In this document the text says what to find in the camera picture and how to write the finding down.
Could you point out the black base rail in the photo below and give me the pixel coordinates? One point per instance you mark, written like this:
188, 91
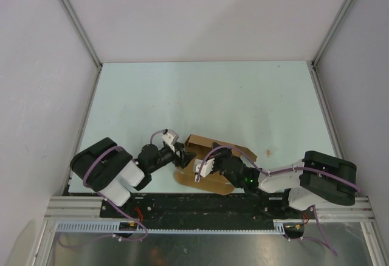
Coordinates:
209, 211

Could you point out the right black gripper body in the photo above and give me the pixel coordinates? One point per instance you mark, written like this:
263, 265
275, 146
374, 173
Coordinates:
220, 157

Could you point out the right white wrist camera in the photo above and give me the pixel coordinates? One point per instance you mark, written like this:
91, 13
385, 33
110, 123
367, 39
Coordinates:
205, 169

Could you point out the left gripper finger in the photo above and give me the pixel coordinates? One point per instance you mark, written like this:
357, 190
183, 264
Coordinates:
179, 148
185, 158

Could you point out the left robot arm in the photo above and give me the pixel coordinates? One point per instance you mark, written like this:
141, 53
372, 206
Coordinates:
109, 170

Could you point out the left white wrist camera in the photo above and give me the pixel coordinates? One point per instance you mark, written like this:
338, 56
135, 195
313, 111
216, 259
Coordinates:
169, 138

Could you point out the grey slotted cable duct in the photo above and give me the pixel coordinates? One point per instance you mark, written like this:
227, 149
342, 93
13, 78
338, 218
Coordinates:
123, 227

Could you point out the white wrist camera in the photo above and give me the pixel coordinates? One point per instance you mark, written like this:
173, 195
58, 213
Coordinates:
169, 138
205, 169

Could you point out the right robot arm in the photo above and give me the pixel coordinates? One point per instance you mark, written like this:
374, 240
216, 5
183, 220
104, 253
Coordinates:
314, 179

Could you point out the aluminium frame rail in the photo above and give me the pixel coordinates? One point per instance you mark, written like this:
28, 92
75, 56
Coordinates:
88, 208

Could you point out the brown cardboard box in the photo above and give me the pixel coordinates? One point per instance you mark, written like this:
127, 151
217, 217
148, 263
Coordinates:
209, 179

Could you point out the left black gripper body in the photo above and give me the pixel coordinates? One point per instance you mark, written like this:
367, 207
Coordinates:
165, 156

